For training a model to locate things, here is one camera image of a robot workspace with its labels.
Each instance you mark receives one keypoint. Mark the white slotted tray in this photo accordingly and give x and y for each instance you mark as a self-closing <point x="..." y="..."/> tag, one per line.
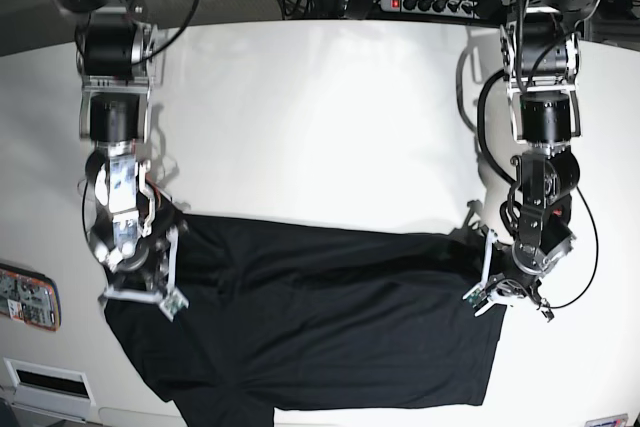
<point x="52" y="391"/>

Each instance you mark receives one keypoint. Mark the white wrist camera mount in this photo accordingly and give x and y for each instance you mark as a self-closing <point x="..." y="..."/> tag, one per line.
<point x="501" y="282"/>
<point x="170" y="300"/>

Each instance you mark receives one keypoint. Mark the white power strip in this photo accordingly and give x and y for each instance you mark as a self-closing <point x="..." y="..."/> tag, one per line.
<point x="448" y="8"/>

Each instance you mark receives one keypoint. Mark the black T-shirt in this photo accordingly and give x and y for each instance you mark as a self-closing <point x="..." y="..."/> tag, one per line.
<point x="294" y="317"/>

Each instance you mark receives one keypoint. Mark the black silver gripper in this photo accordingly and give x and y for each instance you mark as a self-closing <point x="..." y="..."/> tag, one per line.
<point x="146" y="270"/>
<point x="539" y="265"/>

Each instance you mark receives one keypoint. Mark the orange screw assortment box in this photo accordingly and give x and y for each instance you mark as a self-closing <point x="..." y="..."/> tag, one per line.
<point x="30" y="298"/>

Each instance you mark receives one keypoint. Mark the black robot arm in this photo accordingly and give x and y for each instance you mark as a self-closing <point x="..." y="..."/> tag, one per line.
<point x="127" y="237"/>
<point x="541" y="62"/>

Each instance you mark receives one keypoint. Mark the colourful sticker card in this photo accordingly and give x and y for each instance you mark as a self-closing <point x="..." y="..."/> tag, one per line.
<point x="618" y="420"/>

